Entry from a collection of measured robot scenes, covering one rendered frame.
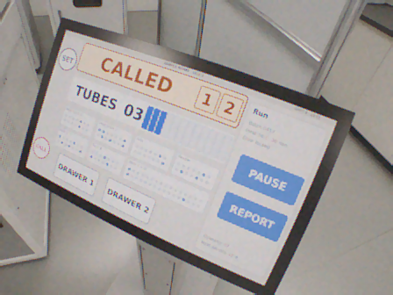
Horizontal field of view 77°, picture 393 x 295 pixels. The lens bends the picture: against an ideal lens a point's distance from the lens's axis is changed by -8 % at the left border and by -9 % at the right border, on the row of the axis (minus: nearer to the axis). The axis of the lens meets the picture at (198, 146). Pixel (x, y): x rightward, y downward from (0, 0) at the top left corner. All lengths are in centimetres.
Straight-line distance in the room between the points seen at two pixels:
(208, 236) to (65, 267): 118
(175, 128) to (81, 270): 119
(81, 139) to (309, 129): 37
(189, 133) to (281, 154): 14
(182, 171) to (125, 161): 10
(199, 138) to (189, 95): 7
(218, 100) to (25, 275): 137
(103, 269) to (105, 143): 109
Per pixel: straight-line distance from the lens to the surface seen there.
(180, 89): 42
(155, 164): 43
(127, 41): 48
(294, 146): 40
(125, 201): 46
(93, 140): 48
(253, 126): 40
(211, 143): 40
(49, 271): 156
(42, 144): 56
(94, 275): 149
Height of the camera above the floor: 139
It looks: 46 degrees down
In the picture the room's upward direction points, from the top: 10 degrees clockwise
